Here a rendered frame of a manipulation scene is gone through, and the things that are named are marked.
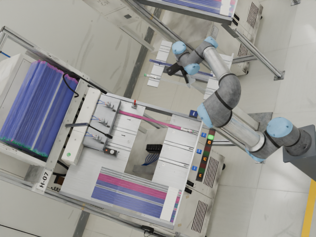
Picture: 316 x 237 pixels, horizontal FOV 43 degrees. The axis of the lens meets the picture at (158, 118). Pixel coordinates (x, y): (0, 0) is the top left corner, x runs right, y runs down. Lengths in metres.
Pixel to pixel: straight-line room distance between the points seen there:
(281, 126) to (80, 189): 1.21
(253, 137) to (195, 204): 1.05
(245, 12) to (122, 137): 1.67
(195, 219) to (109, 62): 2.23
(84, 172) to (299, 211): 1.39
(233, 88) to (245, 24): 1.78
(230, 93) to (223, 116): 0.12
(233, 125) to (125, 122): 0.84
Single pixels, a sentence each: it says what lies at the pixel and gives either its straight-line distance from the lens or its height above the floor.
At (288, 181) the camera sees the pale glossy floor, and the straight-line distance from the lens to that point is 2.90.
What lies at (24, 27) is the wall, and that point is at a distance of 4.11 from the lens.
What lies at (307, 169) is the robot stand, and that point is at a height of 0.38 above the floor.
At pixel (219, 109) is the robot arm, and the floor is 1.16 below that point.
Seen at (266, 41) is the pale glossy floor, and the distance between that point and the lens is 3.66.
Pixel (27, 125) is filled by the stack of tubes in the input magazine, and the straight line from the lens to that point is 2.33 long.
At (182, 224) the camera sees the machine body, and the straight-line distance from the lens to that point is 2.88.
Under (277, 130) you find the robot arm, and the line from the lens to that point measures 2.10.
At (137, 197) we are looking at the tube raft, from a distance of 2.41.
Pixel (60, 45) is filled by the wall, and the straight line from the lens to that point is 4.24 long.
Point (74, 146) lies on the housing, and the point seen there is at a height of 1.26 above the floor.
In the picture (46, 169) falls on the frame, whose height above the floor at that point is 1.36.
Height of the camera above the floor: 2.40
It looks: 36 degrees down
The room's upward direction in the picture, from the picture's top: 58 degrees counter-clockwise
